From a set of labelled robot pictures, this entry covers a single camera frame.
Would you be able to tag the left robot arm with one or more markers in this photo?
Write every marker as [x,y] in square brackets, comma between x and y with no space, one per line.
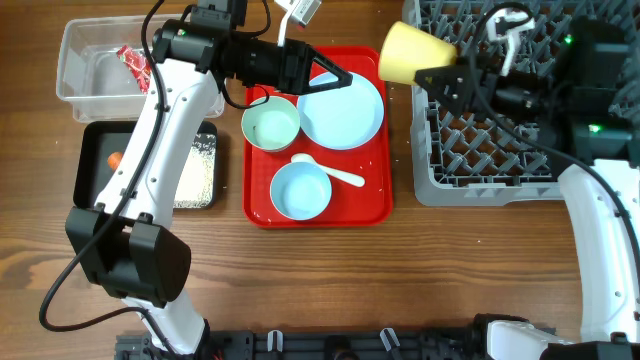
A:
[123,243]

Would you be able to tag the black waste tray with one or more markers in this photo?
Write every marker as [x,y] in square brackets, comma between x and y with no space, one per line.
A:
[99,141]

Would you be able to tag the light blue bowl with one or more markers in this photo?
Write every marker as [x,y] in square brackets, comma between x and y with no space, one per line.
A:
[300,191]

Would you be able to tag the grey dishwasher rack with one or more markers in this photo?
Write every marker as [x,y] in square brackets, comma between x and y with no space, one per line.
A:
[468,161]

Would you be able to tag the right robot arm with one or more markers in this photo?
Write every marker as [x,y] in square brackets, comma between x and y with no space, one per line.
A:
[596,160]

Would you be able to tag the green bowl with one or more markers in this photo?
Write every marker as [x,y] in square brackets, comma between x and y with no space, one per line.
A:
[271,125]

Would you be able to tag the clear plastic bin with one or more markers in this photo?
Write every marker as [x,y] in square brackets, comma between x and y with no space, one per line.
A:
[90,76]

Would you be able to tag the red snack wrapper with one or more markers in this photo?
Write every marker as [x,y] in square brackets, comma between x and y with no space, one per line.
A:
[137,65]

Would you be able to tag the white rice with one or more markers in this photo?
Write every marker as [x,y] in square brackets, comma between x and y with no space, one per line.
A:
[196,185]

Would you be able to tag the white plastic spoon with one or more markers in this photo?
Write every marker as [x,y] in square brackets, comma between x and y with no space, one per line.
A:
[347,177]

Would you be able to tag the red serving tray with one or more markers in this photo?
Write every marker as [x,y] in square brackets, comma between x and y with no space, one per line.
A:
[349,206]

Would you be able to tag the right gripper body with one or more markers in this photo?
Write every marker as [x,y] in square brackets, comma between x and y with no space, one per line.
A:
[475,87]

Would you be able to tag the light blue plate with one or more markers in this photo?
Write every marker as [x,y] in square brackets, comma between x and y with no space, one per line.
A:
[344,118]

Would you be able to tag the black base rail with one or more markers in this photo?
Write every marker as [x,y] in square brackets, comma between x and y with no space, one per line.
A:
[448,343]

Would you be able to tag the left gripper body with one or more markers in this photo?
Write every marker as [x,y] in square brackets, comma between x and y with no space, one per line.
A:
[265,61]

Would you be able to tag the orange carrot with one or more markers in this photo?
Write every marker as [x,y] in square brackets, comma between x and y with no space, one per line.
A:
[114,160]

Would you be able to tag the yellow cup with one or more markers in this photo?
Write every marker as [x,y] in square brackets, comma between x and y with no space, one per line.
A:
[407,49]

